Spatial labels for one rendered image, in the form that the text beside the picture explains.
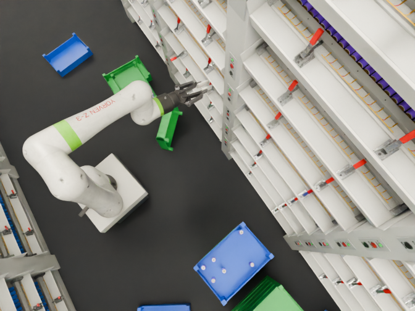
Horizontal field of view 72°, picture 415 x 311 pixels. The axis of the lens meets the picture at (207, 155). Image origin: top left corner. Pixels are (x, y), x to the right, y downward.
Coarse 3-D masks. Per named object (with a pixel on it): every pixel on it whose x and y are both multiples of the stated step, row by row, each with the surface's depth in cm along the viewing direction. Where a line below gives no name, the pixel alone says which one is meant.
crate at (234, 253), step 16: (240, 224) 129; (224, 240) 135; (240, 240) 134; (256, 240) 134; (208, 256) 133; (224, 256) 133; (240, 256) 132; (256, 256) 132; (272, 256) 125; (208, 272) 131; (240, 272) 130; (256, 272) 125; (224, 288) 129; (240, 288) 124; (224, 304) 120
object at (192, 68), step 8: (168, 32) 162; (168, 40) 162; (176, 40) 161; (176, 48) 160; (184, 64) 157; (192, 64) 156; (192, 72) 155; (200, 72) 154; (200, 80) 153; (208, 96) 151; (216, 96) 150; (216, 104) 149
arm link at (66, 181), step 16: (48, 160) 96; (64, 160) 97; (48, 176) 94; (64, 176) 93; (80, 176) 97; (64, 192) 93; (80, 192) 97; (96, 192) 110; (112, 192) 131; (96, 208) 120; (112, 208) 129
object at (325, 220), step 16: (240, 112) 126; (256, 128) 123; (272, 144) 120; (272, 160) 119; (288, 160) 118; (288, 176) 117; (304, 192) 114; (320, 208) 112; (320, 224) 111; (336, 224) 110
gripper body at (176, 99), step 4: (172, 92) 135; (176, 92) 138; (184, 92) 139; (172, 96) 134; (176, 96) 134; (180, 96) 137; (172, 100) 133; (176, 100) 134; (180, 100) 137; (184, 100) 137; (176, 104) 135; (180, 104) 137
